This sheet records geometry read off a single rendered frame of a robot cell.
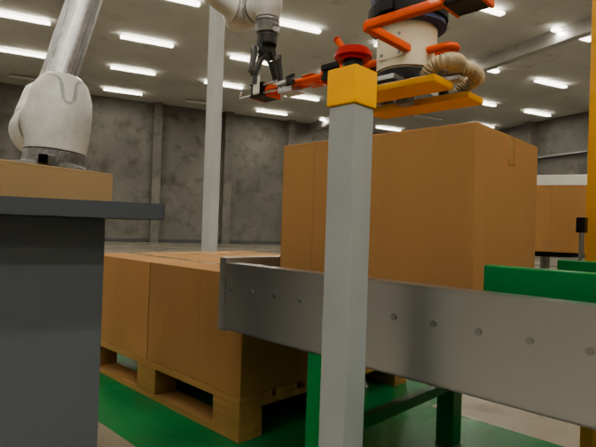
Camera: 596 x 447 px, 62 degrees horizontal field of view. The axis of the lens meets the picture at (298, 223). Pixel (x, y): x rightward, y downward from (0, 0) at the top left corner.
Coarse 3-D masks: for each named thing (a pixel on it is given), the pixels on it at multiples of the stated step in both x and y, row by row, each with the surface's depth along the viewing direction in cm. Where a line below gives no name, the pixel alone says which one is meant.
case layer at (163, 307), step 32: (128, 256) 228; (160, 256) 235; (192, 256) 243; (224, 256) 251; (128, 288) 214; (160, 288) 196; (192, 288) 180; (128, 320) 214; (160, 320) 195; (192, 320) 180; (160, 352) 195; (192, 352) 179; (224, 352) 166; (256, 352) 165; (288, 352) 176; (224, 384) 166; (256, 384) 165; (288, 384) 176
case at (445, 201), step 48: (384, 144) 125; (432, 144) 116; (480, 144) 110; (528, 144) 132; (288, 192) 148; (384, 192) 125; (432, 192) 116; (480, 192) 110; (528, 192) 133; (288, 240) 147; (384, 240) 124; (432, 240) 115; (480, 240) 111; (528, 240) 133; (480, 288) 111
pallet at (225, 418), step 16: (112, 352) 239; (128, 352) 213; (112, 368) 230; (128, 368) 231; (144, 368) 203; (160, 368) 194; (368, 368) 210; (128, 384) 212; (144, 384) 202; (160, 384) 198; (192, 384) 178; (304, 384) 182; (160, 400) 193; (176, 400) 191; (192, 400) 192; (224, 400) 165; (240, 400) 160; (256, 400) 165; (272, 400) 170; (304, 400) 198; (192, 416) 178; (208, 416) 176; (224, 416) 165; (240, 416) 160; (256, 416) 165; (224, 432) 165; (240, 432) 160; (256, 432) 165
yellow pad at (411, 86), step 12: (408, 72) 130; (384, 84) 131; (396, 84) 128; (408, 84) 126; (420, 84) 124; (432, 84) 124; (444, 84) 125; (384, 96) 136; (396, 96) 136; (408, 96) 135
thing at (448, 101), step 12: (444, 96) 140; (456, 96) 137; (468, 96) 135; (384, 108) 153; (396, 108) 150; (408, 108) 149; (420, 108) 149; (432, 108) 148; (444, 108) 148; (456, 108) 147
